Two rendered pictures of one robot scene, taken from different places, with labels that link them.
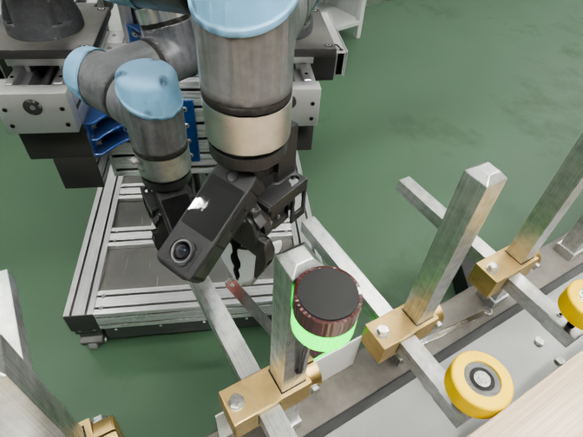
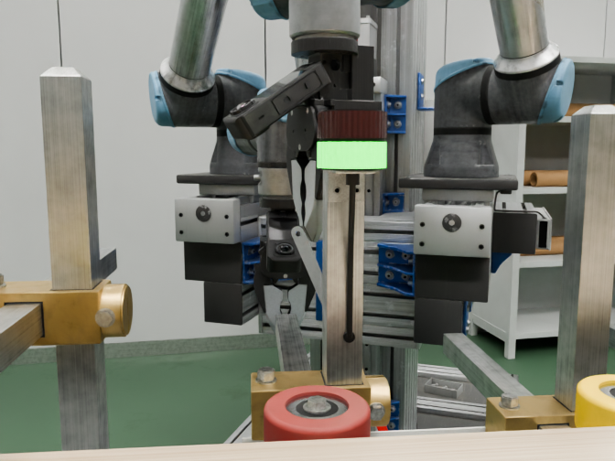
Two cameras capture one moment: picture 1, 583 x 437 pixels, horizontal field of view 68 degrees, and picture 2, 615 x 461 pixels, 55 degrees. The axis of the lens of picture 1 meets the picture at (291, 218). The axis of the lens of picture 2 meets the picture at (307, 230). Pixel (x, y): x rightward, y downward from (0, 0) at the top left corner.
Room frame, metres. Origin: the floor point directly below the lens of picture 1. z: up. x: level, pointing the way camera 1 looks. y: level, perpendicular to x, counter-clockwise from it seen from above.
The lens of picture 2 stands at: (-0.26, -0.25, 1.10)
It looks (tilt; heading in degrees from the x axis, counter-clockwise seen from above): 8 degrees down; 28
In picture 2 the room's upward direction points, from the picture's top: straight up
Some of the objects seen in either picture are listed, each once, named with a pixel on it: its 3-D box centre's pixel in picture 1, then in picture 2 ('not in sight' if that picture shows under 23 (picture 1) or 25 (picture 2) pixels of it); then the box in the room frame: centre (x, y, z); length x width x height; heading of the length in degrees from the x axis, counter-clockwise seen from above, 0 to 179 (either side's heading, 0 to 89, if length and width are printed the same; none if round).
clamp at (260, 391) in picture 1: (272, 392); (318, 403); (0.24, 0.01, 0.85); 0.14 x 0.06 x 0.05; 124
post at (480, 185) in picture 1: (429, 290); (582, 343); (0.39, -0.22, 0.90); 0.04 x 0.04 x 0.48; 34
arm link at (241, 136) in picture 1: (245, 114); (323, 23); (0.32, 0.05, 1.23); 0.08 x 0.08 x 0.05
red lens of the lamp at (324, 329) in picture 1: (326, 300); (351, 125); (0.21, -0.04, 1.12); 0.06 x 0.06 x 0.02
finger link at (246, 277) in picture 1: (263, 257); (334, 199); (0.31, 0.03, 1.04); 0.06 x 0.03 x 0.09; 144
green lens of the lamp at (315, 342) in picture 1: (324, 316); (351, 155); (0.21, -0.04, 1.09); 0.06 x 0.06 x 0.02
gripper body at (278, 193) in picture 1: (254, 182); (330, 101); (0.33, 0.04, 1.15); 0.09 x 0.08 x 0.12; 144
